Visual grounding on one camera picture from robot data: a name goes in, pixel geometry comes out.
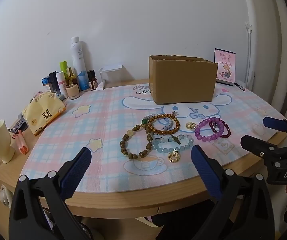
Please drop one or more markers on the blue cosmetic box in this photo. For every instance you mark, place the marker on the blue cosmetic box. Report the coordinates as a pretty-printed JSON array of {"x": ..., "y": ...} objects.
[{"x": 46, "y": 83}]

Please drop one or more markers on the tall white spray bottle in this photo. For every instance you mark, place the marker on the tall white spray bottle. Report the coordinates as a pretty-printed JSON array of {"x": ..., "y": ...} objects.
[{"x": 79, "y": 62}]

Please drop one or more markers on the clear plastic container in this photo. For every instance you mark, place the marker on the clear plastic container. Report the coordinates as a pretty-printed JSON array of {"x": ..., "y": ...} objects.
[{"x": 109, "y": 72}]

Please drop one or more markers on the white plastic hook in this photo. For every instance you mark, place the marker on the white plastic hook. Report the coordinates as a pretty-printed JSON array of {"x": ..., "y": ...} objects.
[{"x": 5, "y": 193}]

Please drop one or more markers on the plaid cartoon desk mat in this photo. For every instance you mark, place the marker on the plaid cartoon desk mat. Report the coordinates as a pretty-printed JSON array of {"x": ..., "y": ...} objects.
[{"x": 83, "y": 130}]

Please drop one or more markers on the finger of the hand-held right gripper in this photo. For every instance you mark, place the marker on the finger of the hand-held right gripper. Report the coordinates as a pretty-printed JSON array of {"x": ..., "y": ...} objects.
[
  {"x": 273, "y": 123},
  {"x": 257, "y": 147}
]

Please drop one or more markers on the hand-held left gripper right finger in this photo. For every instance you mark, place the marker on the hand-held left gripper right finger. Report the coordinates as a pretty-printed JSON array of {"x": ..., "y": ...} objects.
[{"x": 206, "y": 172}]

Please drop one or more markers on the white bottle pink label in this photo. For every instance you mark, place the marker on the white bottle pink label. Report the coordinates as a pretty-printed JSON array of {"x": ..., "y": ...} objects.
[{"x": 61, "y": 83}]

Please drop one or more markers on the small silver charm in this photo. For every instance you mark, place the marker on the small silver charm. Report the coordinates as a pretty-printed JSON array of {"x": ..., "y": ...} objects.
[{"x": 175, "y": 113}]

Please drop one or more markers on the gold cap amber bottle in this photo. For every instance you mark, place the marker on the gold cap amber bottle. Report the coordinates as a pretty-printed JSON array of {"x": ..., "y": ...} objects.
[{"x": 71, "y": 76}]

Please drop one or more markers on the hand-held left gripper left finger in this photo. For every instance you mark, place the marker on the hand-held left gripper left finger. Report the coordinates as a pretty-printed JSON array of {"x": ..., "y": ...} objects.
[{"x": 76, "y": 172}]

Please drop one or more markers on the yellow tissue pack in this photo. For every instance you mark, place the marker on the yellow tissue pack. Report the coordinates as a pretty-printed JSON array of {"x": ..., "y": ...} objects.
[{"x": 43, "y": 112}]

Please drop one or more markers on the green cap bottle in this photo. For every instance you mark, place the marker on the green cap bottle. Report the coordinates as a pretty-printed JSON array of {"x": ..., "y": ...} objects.
[{"x": 63, "y": 66}]

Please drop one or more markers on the small brown dropper bottle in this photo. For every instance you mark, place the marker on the small brown dropper bottle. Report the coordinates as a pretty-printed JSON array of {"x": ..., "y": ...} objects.
[{"x": 92, "y": 81}]

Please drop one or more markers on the black pen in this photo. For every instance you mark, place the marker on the black pen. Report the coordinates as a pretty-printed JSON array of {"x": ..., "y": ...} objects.
[{"x": 239, "y": 86}]

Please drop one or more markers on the pink cartoon desk calendar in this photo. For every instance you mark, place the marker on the pink cartoon desk calendar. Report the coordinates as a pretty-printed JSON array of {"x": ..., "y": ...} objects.
[{"x": 225, "y": 66}]

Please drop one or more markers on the brown cardboard box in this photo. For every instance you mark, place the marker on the brown cardboard box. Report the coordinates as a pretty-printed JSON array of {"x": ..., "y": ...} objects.
[{"x": 183, "y": 82}]

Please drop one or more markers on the white cosmetic tube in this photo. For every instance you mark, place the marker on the white cosmetic tube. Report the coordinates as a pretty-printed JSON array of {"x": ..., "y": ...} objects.
[{"x": 100, "y": 85}]

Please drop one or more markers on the black metal clip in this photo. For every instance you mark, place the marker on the black metal clip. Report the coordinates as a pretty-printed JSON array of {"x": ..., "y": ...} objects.
[{"x": 19, "y": 123}]

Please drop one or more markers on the cream round jar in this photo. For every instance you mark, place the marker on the cream round jar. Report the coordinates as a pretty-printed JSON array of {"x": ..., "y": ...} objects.
[{"x": 73, "y": 92}]

